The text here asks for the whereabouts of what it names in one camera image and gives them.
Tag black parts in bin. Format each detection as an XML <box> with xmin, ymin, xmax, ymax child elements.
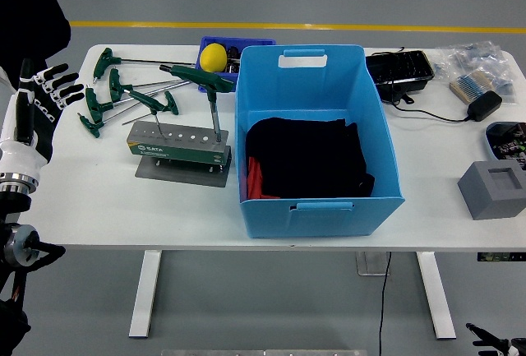
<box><xmin>226</xmin><ymin>45</ymin><xmax>242</xmax><ymax>74</ymax></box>

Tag metal plate under table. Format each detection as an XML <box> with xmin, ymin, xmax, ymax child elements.
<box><xmin>355</xmin><ymin>251</ymin><xmax>390</xmax><ymax>277</ymax></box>

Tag yellow ball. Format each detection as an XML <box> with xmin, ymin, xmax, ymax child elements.
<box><xmin>199</xmin><ymin>43</ymin><xmax>228</xmax><ymax>73</ymax></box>

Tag large light blue folding box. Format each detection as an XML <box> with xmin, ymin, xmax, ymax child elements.
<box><xmin>234</xmin><ymin>44</ymin><xmax>406</xmax><ymax>240</ymax></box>

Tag small dark blue bin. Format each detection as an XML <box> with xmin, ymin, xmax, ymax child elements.
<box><xmin>196</xmin><ymin>35</ymin><xmax>277</xmax><ymax>93</ymax></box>

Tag black plastic tray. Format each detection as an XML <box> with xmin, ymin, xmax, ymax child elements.
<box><xmin>364</xmin><ymin>49</ymin><xmax>436</xmax><ymax>104</ymax></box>

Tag black cloth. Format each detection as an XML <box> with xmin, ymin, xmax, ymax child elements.
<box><xmin>245</xmin><ymin>116</ymin><xmax>376</xmax><ymax>200</ymax></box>

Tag red cloth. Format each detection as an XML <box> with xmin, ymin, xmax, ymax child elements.
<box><xmin>246</xmin><ymin>156</ymin><xmax>280</xmax><ymax>201</ymax></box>

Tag large green T-handle hex wrench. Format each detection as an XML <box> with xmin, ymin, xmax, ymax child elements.
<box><xmin>159</xmin><ymin>63</ymin><xmax>236</xmax><ymax>144</ymax></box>

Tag clear plastic component bags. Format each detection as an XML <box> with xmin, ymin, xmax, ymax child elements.
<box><xmin>431</xmin><ymin>39</ymin><xmax>519</xmax><ymax>106</ymax></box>

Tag black power adapter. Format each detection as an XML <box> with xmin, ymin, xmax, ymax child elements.
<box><xmin>464</xmin><ymin>90</ymin><xmax>503</xmax><ymax>123</ymax></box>

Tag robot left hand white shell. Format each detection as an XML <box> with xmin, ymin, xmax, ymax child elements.
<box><xmin>0</xmin><ymin>58</ymin><xmax>85</xmax><ymax>179</ymax></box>

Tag blue bin with electronics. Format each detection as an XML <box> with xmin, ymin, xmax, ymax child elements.
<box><xmin>484</xmin><ymin>120</ymin><xmax>526</xmax><ymax>164</ymax></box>

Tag white table leg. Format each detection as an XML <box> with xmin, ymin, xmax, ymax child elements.
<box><xmin>128</xmin><ymin>250</ymin><xmax>164</xmax><ymax>339</ymax></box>
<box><xmin>415</xmin><ymin>251</ymin><xmax>457</xmax><ymax>340</ymax></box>

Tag tan blue resistor strip pack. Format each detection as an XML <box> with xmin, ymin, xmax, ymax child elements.
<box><xmin>448</xmin><ymin>70</ymin><xmax>494</xmax><ymax>105</ymax></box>

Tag robot right hand black fingers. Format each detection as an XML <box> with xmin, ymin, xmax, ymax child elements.
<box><xmin>465</xmin><ymin>322</ymin><xmax>526</xmax><ymax>356</ymax></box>

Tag green grey wrench stand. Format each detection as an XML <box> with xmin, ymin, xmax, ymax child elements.
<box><xmin>126</xmin><ymin>120</ymin><xmax>233</xmax><ymax>188</ymax></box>

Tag small green T-handle hex wrench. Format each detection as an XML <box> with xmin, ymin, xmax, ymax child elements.
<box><xmin>128</xmin><ymin>90</ymin><xmax>169</xmax><ymax>139</ymax></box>

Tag table control panel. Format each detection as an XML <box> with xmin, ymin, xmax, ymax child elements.
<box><xmin>476</xmin><ymin>251</ymin><xmax>526</xmax><ymax>262</ymax></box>

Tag black adapter cord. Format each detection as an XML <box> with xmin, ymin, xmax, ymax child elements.
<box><xmin>385</xmin><ymin>46</ymin><xmax>469</xmax><ymax>123</ymax></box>

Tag black hanging cable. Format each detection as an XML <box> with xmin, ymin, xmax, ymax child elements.
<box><xmin>377</xmin><ymin>251</ymin><xmax>392</xmax><ymax>356</ymax></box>

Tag grey block with square recess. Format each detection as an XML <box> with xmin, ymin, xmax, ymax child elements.
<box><xmin>457</xmin><ymin>160</ymin><xmax>526</xmax><ymax>221</ymax></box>

